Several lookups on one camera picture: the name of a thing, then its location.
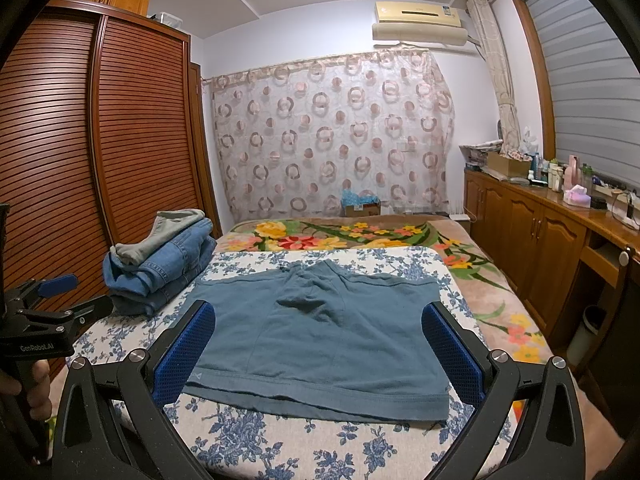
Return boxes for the blue-grey shorts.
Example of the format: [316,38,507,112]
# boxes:
[184,260,449,422]

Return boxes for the person's left hand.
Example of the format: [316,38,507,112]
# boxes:
[0,360,52,422]

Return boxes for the blue floral white bed sheet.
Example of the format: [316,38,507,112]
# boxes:
[69,245,516,480]

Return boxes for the folded blue denim jeans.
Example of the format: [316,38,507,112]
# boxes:
[102,218,216,318]

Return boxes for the folded grey garment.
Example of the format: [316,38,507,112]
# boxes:
[110,209,205,266]

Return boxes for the wooden sideboard cabinet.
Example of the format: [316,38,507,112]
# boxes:
[464,170,639,426]

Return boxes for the brown louvered wardrobe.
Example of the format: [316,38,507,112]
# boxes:
[1,0,218,311]

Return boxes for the cardboard box with blue bag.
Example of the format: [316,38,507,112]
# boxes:
[341,188,381,218]

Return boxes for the cardboard box on sideboard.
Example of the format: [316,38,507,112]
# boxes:
[487,152,530,178]

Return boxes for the pink tissue pack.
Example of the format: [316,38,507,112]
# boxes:
[563,184,591,208]

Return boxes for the toiletry bottles on sideboard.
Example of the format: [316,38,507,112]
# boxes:
[527,154,593,194]

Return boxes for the beige side drape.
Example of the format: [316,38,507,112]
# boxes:
[466,0,521,154]

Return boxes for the circle-patterned sheer curtain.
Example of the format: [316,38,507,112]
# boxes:
[207,49,454,222]

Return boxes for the grey window blind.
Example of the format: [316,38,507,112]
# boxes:
[520,0,639,190]

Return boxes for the beige wall air conditioner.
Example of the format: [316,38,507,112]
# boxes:
[372,1,469,47]

